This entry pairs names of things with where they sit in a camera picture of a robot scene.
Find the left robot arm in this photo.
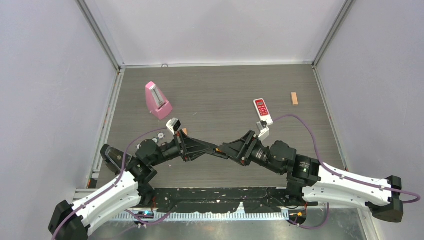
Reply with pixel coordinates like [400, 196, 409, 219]
[48, 130, 228, 240]

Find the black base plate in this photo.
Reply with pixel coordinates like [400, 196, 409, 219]
[140, 187, 308, 214]

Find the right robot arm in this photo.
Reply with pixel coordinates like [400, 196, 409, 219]
[214, 131, 404, 223]

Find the wooden block far right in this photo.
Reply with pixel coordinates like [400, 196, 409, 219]
[290, 92, 299, 106]

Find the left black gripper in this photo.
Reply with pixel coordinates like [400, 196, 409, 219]
[150, 129, 210, 167]

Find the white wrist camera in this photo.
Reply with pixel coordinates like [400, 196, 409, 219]
[256, 120, 270, 141]
[165, 117, 181, 135]

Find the pink metronome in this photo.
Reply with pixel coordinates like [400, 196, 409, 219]
[145, 81, 173, 120]

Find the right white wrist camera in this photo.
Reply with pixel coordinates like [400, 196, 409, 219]
[256, 120, 270, 141]

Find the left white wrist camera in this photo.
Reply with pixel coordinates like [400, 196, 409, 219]
[165, 117, 181, 135]

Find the white remote control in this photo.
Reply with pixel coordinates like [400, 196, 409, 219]
[253, 98, 274, 125]

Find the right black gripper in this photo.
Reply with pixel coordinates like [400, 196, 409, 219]
[217, 130, 284, 175]

